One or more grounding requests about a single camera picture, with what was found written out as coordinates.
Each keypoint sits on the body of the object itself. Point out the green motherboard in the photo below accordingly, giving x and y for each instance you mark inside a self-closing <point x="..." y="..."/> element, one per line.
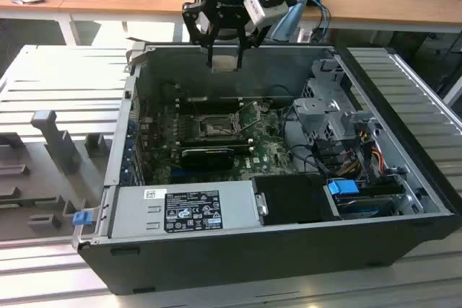
<point x="267" y="149"/>

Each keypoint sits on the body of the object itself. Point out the blue expansion slot retainer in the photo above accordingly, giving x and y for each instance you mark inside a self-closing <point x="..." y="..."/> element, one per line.
<point x="129" y="163"/>

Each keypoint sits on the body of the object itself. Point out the hard disk drive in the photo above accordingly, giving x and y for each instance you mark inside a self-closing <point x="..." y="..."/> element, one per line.
<point x="364" y="207"/>

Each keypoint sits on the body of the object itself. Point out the installed RAM stick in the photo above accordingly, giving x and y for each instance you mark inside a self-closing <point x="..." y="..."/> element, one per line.
<point x="207" y="158"/>

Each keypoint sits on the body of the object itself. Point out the silver power supply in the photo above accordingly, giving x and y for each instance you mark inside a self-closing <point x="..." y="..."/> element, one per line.
<point x="137" y="214"/>

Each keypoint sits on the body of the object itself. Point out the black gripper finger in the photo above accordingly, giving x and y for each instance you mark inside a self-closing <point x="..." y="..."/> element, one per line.
<point x="258" y="39"/>
<point x="191" y="32"/>

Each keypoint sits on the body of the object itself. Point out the silver metal drive cage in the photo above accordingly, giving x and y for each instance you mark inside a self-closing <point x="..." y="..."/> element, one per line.
<point x="314" y="111"/>

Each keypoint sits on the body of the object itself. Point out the metal disk bay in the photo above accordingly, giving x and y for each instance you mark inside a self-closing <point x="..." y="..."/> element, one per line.
<point x="411" y="201"/>

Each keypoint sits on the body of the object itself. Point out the black RAM slot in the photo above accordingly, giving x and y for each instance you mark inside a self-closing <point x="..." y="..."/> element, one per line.
<point x="209" y="144"/>
<point x="238" y="149"/>
<point x="213" y="100"/>
<point x="213" y="112"/>
<point x="209" y="140"/>
<point x="213" y="104"/>
<point x="213" y="108"/>

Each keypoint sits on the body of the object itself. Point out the blue disk carrier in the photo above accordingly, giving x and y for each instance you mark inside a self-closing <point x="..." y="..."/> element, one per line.
<point x="341" y="188"/>

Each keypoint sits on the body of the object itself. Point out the CPU with silver top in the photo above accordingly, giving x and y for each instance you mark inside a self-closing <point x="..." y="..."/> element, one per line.
<point x="224" y="64"/>

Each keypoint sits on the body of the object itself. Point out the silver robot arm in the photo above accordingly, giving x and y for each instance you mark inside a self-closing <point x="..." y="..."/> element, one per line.
<point x="288" y="21"/>

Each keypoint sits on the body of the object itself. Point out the grey parts rack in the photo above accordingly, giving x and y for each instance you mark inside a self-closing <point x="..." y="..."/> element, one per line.
<point x="54" y="135"/>

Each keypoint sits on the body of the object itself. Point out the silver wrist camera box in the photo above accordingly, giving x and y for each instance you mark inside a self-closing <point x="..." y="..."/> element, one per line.
<point x="263" y="5"/>

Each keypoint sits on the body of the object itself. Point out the blue case latch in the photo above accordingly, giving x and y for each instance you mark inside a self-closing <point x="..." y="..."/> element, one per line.
<point x="81" y="219"/>

